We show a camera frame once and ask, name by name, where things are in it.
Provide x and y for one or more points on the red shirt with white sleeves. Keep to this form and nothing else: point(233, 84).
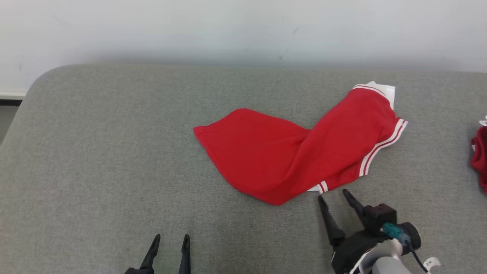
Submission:
point(274, 156)

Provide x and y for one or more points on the grey fabric sofa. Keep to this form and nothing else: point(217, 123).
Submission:
point(114, 171)

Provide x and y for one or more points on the red garment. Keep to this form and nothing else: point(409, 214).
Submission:
point(480, 156)

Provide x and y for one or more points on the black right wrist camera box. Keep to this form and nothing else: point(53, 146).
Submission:
point(378, 217)

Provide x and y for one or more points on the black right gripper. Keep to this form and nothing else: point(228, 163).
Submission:
point(354, 251)

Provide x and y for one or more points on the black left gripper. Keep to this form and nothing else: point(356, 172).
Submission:
point(139, 271)

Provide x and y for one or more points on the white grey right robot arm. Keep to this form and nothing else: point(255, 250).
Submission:
point(388, 262)

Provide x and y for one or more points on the black baseboard strip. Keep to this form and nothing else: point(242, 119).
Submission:
point(10, 99)

